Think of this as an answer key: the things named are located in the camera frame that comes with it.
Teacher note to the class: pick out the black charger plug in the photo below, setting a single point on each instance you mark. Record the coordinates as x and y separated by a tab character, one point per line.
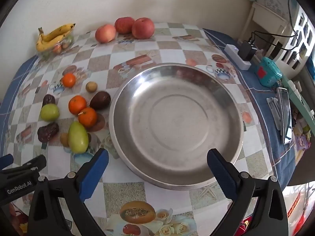
247	50

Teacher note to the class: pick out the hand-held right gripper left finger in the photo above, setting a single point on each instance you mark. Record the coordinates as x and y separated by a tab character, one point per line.
94	170

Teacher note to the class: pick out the yellow banana bunch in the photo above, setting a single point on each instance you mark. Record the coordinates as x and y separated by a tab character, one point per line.
53	38

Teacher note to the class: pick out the small round brown fruit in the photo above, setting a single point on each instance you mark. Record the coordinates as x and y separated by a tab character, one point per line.
91	86

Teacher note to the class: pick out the white shelf unit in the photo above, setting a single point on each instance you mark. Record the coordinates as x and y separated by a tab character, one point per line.
260	14

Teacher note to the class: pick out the dark brown avocado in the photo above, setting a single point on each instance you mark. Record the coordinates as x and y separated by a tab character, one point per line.
100	100

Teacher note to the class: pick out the checkered printed tablecloth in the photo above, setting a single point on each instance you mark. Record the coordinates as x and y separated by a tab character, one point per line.
152	51

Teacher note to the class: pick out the purple printed card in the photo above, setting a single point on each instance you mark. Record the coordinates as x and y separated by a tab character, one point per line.
301	143

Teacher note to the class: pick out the small brown kiwi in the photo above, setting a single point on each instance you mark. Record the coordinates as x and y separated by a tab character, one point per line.
64	139

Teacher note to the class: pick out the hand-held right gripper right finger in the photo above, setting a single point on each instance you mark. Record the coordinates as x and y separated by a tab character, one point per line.
220	170

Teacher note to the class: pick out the black smartphone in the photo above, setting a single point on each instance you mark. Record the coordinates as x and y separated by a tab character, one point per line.
285	115

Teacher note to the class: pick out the teal device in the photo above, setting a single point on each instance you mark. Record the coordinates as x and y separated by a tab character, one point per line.
268	72

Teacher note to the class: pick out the pale pink apple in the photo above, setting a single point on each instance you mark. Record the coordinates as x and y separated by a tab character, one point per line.
105	33

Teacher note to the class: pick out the dark red dried date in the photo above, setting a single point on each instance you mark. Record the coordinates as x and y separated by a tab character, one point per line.
48	100
48	132

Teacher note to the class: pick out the orange tangerine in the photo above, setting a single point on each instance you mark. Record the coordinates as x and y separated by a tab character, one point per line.
77	104
68	80
87	117

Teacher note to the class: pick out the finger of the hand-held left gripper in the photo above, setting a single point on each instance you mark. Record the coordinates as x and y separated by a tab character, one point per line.
32	163
6	161

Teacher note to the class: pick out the red apple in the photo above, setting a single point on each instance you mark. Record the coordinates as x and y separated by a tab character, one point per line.
124	25
143	28

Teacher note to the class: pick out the clear bag of small fruits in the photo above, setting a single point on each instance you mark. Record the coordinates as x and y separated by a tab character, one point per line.
62	46

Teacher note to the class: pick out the steel basin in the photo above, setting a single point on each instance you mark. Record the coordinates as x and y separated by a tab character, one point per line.
176	125

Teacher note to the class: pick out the oval green fruit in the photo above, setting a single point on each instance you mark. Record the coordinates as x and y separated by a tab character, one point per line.
78	137

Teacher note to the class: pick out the light green board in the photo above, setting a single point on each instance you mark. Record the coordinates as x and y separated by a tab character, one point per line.
299	100

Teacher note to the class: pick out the grey remote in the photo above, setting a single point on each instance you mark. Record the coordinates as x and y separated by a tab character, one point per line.
275	113

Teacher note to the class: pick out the white power strip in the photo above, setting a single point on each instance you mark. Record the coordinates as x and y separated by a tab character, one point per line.
236	55

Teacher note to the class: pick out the round green fruit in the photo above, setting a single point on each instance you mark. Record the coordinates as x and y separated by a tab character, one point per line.
50	112

